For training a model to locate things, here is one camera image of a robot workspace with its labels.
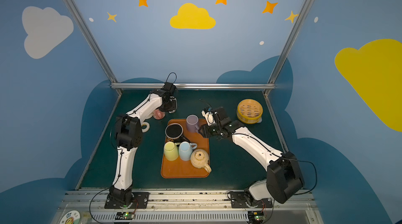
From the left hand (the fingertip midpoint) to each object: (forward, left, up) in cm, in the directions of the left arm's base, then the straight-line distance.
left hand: (174, 107), depth 101 cm
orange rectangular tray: (-37, -8, -8) cm, 39 cm away
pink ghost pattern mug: (-7, +9, +1) cm, 11 cm away
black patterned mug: (-20, -3, +2) cm, 21 cm away
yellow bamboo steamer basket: (+1, -51, -4) cm, 51 cm away
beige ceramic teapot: (-34, -18, 0) cm, 39 cm away
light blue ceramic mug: (-30, -11, +2) cm, 32 cm away
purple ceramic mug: (-12, -13, 0) cm, 18 cm away
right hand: (-19, -20, +6) cm, 29 cm away
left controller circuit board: (-58, +16, -8) cm, 61 cm away
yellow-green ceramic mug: (-31, -3, +1) cm, 31 cm away
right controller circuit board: (-58, -45, -8) cm, 74 cm away
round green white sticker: (-60, +33, +1) cm, 69 cm away
